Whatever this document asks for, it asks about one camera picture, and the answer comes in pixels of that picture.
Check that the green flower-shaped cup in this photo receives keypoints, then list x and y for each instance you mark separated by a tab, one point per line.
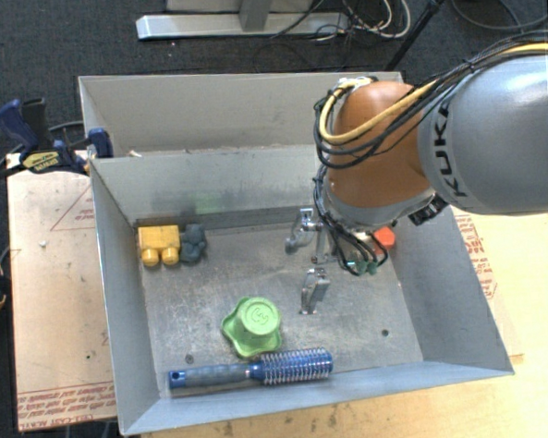
255	323

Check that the yellow toy block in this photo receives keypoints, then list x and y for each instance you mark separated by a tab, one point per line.
159	244

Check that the grey-blue toy animal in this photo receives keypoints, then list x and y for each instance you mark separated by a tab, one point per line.
193	245

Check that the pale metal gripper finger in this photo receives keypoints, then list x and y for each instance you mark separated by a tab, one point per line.
314	287
307	223

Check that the brown cardboard board red print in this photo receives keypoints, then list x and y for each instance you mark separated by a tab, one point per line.
56	291

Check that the blue round hairbrush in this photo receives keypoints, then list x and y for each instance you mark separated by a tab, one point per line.
264	369

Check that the grey metal bin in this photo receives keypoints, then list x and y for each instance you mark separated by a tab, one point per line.
259	279

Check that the orange-red small block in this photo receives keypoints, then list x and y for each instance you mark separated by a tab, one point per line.
386	238

